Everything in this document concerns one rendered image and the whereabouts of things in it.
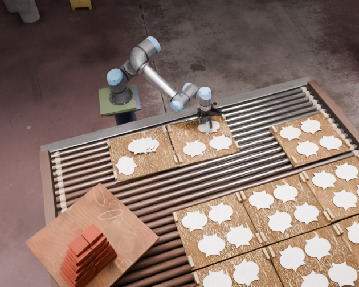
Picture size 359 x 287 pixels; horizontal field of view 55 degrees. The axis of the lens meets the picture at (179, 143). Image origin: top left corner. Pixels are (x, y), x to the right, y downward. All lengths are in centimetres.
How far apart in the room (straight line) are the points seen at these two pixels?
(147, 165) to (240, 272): 86
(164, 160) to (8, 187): 185
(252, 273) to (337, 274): 43
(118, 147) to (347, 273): 152
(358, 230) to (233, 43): 318
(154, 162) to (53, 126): 192
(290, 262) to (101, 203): 106
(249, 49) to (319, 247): 313
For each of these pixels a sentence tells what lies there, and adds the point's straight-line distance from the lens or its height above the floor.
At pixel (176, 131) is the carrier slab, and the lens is 237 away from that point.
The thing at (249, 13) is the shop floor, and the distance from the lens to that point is 535.
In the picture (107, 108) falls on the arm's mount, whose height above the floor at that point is 89.
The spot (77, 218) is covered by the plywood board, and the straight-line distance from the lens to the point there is 200.
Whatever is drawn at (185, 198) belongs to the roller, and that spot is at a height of 92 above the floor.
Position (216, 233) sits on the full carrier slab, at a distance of 198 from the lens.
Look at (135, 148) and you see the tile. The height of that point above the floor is 97.
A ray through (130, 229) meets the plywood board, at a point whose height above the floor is 104.
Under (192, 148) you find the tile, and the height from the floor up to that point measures 95.
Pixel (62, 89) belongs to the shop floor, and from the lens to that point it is 433.
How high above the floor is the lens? 275
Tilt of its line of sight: 52 degrees down
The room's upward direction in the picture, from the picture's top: 3 degrees counter-clockwise
